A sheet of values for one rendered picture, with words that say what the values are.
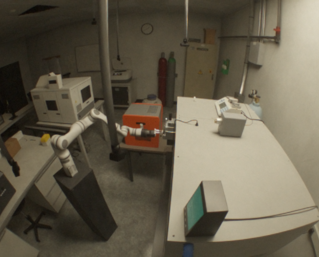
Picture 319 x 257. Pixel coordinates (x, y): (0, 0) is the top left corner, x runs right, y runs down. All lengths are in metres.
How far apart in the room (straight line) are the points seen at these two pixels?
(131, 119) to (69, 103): 0.90
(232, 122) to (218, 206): 0.60
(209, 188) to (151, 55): 4.40
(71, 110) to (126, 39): 3.14
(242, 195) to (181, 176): 0.26
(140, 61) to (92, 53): 1.63
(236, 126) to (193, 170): 0.40
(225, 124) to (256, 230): 0.58
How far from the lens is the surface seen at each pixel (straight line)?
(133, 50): 4.75
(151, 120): 1.73
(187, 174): 0.67
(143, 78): 4.81
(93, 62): 5.30
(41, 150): 2.05
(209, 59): 4.29
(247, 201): 0.66
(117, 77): 4.33
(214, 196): 0.41
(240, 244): 0.65
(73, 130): 1.11
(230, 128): 0.93
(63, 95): 2.20
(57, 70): 6.13
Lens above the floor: 1.93
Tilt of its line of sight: 32 degrees down
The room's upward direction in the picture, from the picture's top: 1 degrees clockwise
